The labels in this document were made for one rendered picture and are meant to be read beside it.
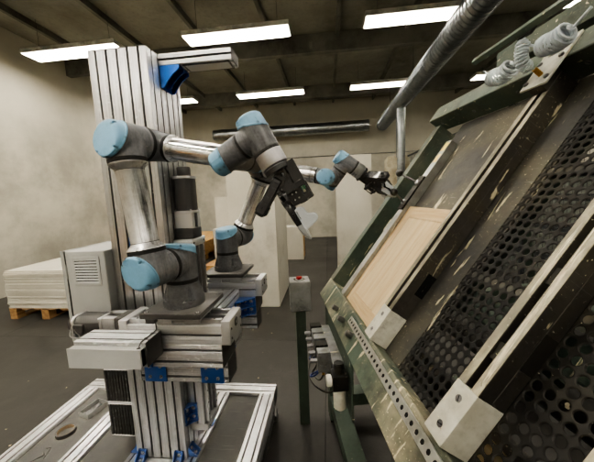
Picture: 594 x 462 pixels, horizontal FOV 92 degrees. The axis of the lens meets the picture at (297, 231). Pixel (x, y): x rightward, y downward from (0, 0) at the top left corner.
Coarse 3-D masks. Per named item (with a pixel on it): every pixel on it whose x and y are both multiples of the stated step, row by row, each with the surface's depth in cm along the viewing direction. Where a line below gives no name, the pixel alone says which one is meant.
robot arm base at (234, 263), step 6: (216, 252) 155; (234, 252) 153; (216, 258) 154; (222, 258) 152; (228, 258) 152; (234, 258) 153; (216, 264) 155; (222, 264) 151; (228, 264) 151; (234, 264) 154; (240, 264) 156; (216, 270) 153; (222, 270) 151; (228, 270) 151; (234, 270) 152
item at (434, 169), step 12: (456, 144) 143; (444, 156) 143; (432, 168) 143; (432, 180) 144; (420, 192) 144; (408, 204) 145; (396, 216) 147; (384, 240) 146; (372, 252) 147; (360, 264) 151; (360, 276) 148; (348, 288) 148
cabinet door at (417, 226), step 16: (416, 208) 137; (432, 208) 124; (400, 224) 143; (416, 224) 129; (432, 224) 117; (400, 240) 134; (416, 240) 121; (384, 256) 138; (400, 256) 125; (416, 256) 114; (368, 272) 142; (384, 272) 129; (400, 272) 117; (368, 288) 133; (384, 288) 121; (352, 304) 137; (368, 304) 124; (368, 320) 116
